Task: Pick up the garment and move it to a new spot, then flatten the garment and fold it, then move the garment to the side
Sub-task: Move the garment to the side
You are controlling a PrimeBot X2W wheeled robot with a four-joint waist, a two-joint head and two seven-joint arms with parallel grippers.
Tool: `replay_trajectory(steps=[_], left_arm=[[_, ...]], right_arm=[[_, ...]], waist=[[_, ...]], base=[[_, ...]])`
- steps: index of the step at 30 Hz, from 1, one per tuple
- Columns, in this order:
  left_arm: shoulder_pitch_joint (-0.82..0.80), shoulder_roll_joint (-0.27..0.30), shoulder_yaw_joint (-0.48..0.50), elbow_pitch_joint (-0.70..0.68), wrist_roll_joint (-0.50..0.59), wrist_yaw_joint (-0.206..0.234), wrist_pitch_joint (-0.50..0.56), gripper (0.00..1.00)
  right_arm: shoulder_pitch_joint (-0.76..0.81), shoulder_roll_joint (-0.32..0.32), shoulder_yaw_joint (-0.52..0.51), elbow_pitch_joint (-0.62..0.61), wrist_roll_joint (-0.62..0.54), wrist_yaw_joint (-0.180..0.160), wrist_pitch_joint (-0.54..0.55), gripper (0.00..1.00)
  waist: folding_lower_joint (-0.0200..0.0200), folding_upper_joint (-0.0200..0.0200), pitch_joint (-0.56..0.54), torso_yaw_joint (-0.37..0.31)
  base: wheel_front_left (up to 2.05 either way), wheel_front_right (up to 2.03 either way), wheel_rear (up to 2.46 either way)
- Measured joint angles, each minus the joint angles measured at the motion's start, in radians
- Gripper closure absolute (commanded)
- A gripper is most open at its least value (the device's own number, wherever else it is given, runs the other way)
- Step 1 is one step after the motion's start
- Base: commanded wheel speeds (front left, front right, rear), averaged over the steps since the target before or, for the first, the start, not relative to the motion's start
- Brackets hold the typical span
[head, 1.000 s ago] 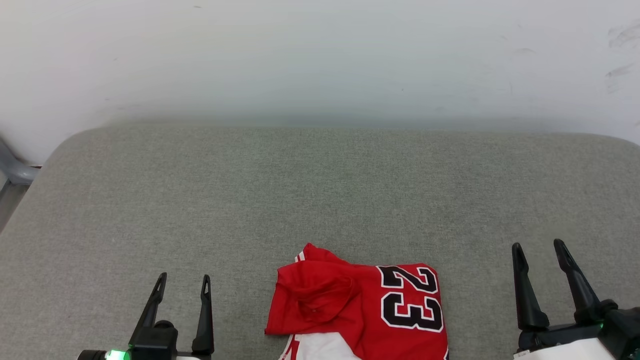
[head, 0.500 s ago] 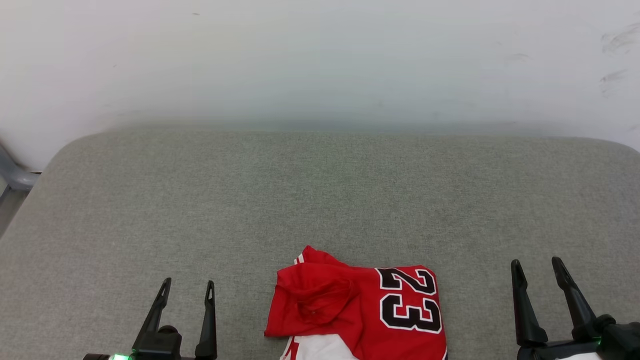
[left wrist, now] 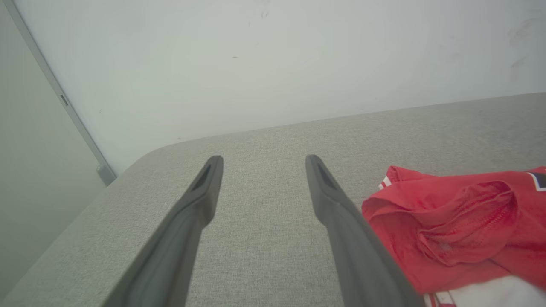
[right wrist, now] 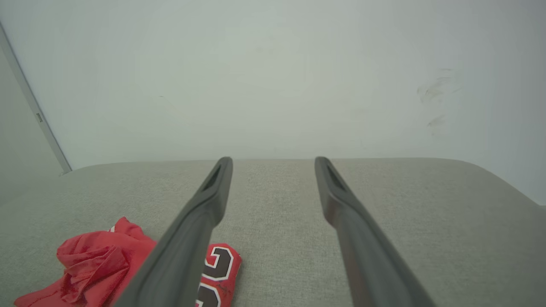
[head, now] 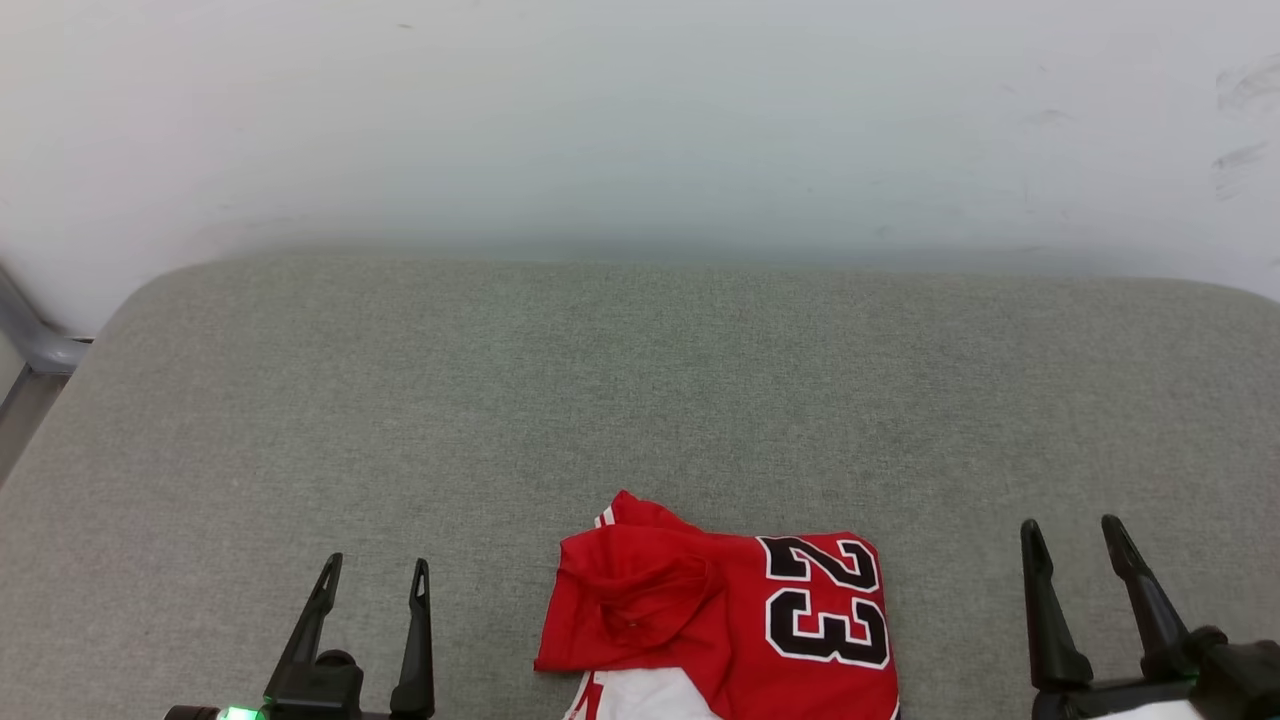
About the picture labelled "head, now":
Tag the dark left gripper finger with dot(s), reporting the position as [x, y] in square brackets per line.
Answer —
[305, 630]
[415, 650]

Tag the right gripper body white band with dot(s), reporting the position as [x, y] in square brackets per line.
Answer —
[1110, 702]

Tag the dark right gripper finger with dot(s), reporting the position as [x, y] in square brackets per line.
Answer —
[1050, 630]
[1150, 610]

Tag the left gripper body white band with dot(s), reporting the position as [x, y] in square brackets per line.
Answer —
[340, 695]

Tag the red white basketball jersey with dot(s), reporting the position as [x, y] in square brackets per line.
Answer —
[720, 620]

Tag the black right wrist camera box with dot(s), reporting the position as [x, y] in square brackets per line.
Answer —
[1240, 680]

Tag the grey metal frame tube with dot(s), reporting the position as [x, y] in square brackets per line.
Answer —
[35, 350]

